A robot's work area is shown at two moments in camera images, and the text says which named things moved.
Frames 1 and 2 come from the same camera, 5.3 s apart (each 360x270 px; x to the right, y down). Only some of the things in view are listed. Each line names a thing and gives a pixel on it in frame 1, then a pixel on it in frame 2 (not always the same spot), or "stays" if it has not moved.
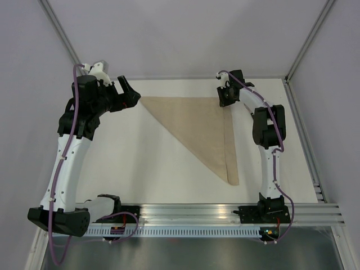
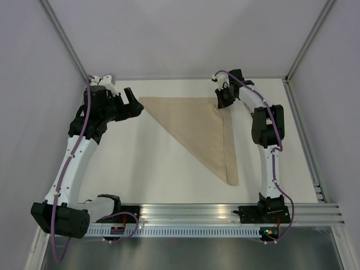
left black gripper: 131,100 → 134,112
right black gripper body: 225,96 stays
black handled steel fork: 252,115 stays
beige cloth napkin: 206,125 stays
